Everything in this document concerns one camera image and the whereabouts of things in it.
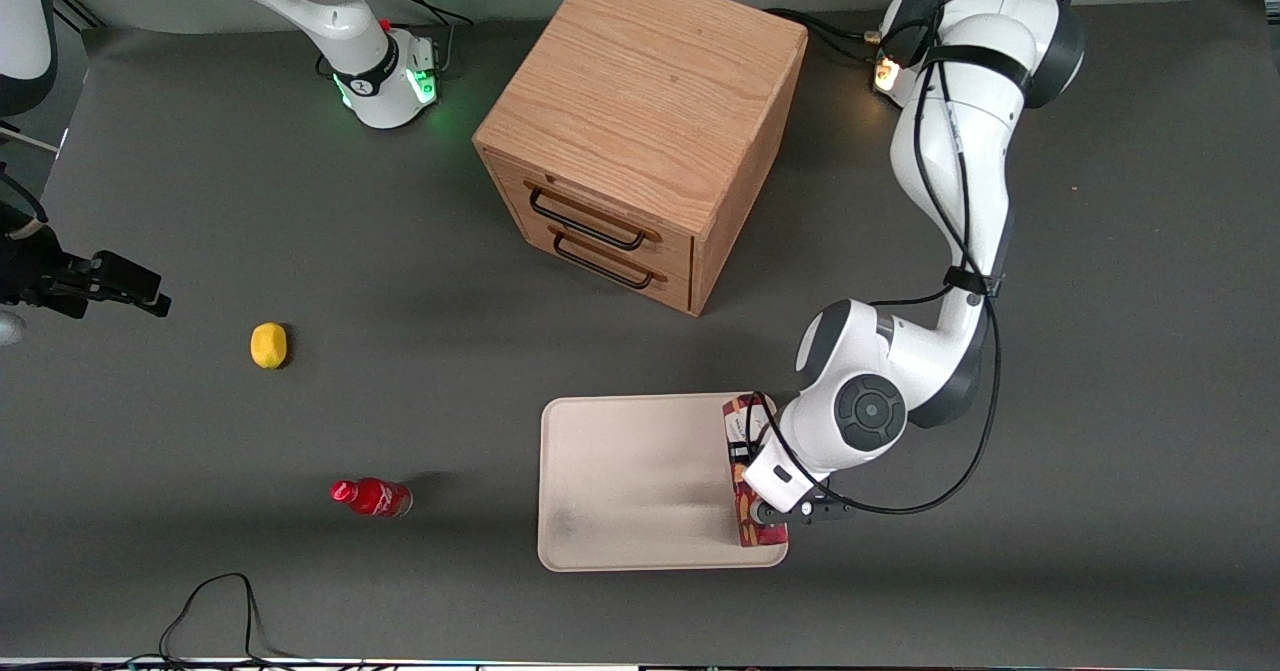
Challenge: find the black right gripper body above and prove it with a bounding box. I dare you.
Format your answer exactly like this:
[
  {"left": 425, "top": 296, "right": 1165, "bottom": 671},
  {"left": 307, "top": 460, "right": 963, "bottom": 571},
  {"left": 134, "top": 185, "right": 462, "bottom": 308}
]
[{"left": 0, "top": 203, "right": 93, "bottom": 308}]

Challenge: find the red cookie box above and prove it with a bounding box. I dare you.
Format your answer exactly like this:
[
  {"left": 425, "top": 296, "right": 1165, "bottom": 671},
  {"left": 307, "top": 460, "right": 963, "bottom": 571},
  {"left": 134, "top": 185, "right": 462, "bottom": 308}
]
[{"left": 722, "top": 394, "right": 791, "bottom": 549}]

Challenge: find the cream plastic tray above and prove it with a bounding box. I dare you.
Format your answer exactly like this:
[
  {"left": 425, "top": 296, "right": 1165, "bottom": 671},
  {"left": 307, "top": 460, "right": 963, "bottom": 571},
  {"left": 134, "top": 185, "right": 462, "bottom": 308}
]
[{"left": 538, "top": 392, "right": 789, "bottom": 573}]

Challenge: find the yellow lemon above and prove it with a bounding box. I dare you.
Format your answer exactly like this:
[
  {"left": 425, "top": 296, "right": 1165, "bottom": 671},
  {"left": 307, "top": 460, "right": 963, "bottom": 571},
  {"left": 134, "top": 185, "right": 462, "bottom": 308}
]
[{"left": 250, "top": 322, "right": 289, "bottom": 370}]

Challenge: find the red soda bottle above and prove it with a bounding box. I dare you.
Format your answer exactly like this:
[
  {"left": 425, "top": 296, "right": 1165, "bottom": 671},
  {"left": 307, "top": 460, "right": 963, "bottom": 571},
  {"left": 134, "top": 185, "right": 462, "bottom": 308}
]
[{"left": 330, "top": 477, "right": 413, "bottom": 519}]

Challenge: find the wooden two-drawer cabinet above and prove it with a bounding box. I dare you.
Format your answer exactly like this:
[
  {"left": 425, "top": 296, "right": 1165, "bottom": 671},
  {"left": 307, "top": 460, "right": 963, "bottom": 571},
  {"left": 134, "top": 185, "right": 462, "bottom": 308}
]
[{"left": 472, "top": 0, "right": 809, "bottom": 318}]

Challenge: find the black wire drawer handle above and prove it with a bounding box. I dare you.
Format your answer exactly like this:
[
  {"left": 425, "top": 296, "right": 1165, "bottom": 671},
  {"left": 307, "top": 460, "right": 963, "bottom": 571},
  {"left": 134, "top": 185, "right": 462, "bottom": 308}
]
[
  {"left": 527, "top": 185, "right": 649, "bottom": 252},
  {"left": 551, "top": 231, "right": 657, "bottom": 290}
]

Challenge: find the thin black loose cable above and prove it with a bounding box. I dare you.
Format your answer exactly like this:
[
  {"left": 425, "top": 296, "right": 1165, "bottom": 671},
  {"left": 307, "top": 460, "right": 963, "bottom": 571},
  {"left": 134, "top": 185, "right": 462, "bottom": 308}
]
[{"left": 130, "top": 572, "right": 301, "bottom": 668}]

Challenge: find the black right arm base cable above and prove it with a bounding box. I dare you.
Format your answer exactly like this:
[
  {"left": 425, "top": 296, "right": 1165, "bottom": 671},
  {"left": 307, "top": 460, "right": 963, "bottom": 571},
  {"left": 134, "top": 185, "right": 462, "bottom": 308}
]
[{"left": 378, "top": 0, "right": 476, "bottom": 77}]

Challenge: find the black arm base cable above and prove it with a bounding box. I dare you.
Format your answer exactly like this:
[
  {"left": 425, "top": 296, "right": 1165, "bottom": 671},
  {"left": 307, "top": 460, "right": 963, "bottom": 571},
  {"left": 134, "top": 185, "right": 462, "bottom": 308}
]
[
  {"left": 378, "top": 0, "right": 476, "bottom": 77},
  {"left": 765, "top": 8, "right": 883, "bottom": 64}
]

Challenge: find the black left arm base cable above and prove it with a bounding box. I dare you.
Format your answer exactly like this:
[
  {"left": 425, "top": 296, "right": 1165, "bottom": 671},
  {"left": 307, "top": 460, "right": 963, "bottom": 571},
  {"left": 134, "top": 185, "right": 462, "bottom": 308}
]
[{"left": 765, "top": 8, "right": 883, "bottom": 64}]

